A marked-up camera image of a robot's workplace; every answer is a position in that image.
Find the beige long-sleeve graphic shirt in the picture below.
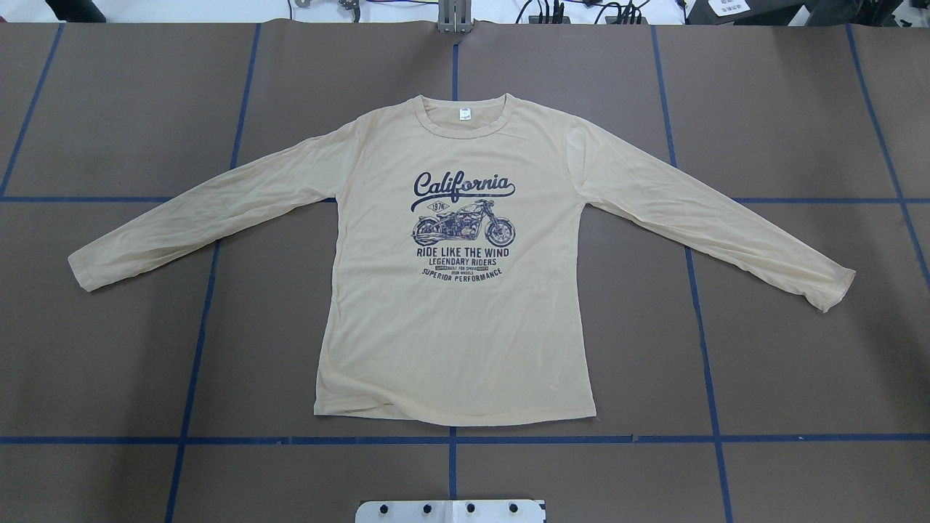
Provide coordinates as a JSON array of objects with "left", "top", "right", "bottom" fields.
[{"left": 68, "top": 94, "right": 856, "bottom": 427}]

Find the grey aluminium frame post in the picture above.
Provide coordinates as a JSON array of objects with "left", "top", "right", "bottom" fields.
[{"left": 437, "top": 0, "right": 474, "bottom": 33}]

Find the white metal base plate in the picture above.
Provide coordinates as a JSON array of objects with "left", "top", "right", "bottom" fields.
[{"left": 355, "top": 499, "right": 547, "bottom": 522}]

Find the black cable bundle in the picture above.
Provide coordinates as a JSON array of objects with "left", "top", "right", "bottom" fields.
[{"left": 514, "top": 0, "right": 651, "bottom": 25}]

